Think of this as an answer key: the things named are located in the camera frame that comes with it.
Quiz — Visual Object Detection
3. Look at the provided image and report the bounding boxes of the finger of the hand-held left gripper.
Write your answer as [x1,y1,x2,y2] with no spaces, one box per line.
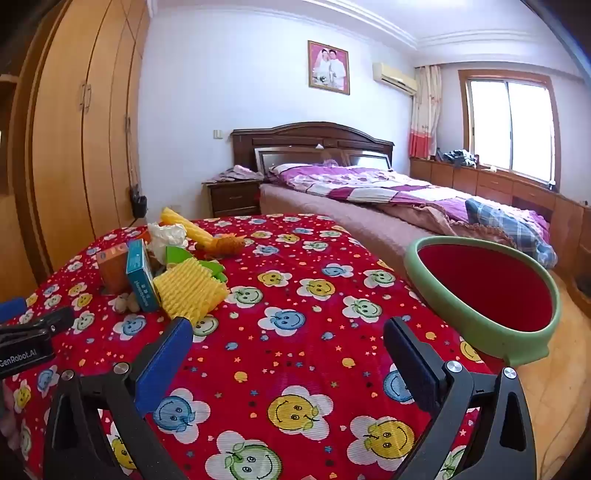
[0,298,28,324]
[0,307,75,347]

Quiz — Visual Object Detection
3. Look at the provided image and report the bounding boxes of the wooden wardrobe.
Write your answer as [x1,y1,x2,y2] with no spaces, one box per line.
[0,0,151,289]

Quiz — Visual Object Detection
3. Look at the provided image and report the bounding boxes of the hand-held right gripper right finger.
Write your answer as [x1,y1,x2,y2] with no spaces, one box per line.
[383,316,539,480]

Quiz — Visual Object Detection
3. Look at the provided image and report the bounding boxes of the orange fruit peel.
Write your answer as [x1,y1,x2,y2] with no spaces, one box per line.
[194,233,247,259]

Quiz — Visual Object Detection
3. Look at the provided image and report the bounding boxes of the white tissue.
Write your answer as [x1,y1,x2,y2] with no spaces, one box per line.
[147,222,189,261]

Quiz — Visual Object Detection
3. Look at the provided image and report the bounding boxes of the low wooden cabinet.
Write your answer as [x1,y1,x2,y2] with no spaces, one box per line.
[409,157,591,319]

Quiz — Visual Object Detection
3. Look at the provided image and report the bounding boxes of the dark wooden nightstand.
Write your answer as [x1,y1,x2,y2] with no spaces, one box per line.
[202,179,264,217]

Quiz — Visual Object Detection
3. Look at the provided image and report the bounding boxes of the blue cardboard box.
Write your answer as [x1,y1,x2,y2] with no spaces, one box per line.
[126,239,162,312]

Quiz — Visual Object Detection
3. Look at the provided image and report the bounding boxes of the dark clothes pile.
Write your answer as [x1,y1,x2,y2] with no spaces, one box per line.
[436,148,481,168]

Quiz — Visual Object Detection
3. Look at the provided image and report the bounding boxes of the white and red curtain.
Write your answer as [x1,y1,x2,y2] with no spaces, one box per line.
[409,65,443,160]

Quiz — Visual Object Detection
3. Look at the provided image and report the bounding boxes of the pink ruffled blanket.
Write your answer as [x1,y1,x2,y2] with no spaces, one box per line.
[376,203,518,247]

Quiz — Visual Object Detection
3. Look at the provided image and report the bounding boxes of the small yellow foam fruit net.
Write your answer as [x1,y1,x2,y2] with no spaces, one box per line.
[159,207,215,252]

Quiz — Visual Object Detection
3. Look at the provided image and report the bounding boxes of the blue plaid cloth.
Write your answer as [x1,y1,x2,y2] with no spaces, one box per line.
[465,198,558,268]

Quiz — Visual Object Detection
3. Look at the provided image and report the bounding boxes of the green plastic piece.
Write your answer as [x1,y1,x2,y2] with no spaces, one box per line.
[165,246,227,283]

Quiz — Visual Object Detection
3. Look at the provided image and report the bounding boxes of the dark wooden headboard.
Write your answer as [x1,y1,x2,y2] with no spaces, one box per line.
[231,122,395,185]

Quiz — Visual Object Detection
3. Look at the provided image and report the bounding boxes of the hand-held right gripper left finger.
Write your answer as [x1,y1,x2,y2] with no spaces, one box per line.
[44,316,195,480]

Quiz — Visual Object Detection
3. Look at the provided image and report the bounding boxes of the red bucket with green rim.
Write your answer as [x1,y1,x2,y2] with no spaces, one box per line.
[404,235,561,365]

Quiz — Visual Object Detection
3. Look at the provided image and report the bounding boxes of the pale peanut shells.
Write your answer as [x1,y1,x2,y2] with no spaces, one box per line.
[115,293,141,315]

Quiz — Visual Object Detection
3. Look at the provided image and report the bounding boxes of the orange cardboard box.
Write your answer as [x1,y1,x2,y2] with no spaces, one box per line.
[96,242,134,296]

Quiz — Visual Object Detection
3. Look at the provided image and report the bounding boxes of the wooden framed window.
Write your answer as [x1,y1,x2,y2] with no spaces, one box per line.
[458,69,561,183]

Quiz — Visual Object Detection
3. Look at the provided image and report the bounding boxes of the pink folded clothes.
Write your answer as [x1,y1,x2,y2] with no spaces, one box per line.
[209,165,266,184]

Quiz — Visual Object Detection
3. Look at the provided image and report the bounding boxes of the white wall air conditioner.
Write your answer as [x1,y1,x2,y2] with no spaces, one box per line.
[372,62,419,97]

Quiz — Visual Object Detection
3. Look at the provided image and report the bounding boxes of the bed with purple quilt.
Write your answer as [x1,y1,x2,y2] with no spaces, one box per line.
[269,162,550,241]

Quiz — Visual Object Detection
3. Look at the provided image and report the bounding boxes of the red smiley flower tablecloth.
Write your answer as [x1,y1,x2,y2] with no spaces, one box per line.
[9,213,499,480]

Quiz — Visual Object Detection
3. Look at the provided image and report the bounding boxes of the framed wedding photo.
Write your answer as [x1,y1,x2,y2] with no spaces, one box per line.
[308,40,351,96]

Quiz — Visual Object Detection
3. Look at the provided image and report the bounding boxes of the large yellow foam fruit net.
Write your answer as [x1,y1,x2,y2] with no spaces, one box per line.
[152,257,229,321]

